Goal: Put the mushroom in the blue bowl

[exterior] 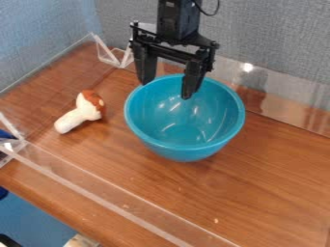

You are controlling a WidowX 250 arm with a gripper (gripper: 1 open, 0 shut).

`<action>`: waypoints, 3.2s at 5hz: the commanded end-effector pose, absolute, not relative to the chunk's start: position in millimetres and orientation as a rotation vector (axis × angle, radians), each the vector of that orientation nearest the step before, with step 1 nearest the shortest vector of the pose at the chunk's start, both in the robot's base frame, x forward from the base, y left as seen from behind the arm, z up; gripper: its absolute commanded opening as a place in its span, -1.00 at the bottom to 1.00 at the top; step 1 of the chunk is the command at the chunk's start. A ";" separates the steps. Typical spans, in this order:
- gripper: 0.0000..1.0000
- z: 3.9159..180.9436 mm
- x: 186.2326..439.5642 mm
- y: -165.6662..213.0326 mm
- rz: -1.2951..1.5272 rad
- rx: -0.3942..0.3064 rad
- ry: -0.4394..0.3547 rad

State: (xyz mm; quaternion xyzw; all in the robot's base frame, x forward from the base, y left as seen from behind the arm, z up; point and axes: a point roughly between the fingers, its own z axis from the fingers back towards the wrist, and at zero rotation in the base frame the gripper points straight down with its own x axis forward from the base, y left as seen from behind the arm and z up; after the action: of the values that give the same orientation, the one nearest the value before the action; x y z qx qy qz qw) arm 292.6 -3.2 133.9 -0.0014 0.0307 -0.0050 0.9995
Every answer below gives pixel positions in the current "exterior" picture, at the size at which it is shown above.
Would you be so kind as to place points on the blue plastic bowl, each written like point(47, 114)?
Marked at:
point(185, 129)

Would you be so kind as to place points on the clear acrylic front barrier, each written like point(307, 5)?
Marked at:
point(152, 217)

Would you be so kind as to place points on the clear acrylic back barrier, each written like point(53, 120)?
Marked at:
point(277, 95)

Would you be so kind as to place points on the clear acrylic corner bracket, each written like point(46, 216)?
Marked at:
point(117, 57)

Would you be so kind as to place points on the brown white toy mushroom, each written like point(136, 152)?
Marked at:
point(90, 110)

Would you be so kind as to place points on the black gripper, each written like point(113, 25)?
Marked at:
point(174, 39)

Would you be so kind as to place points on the clear acrylic barrier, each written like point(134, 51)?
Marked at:
point(277, 95)
point(152, 217)

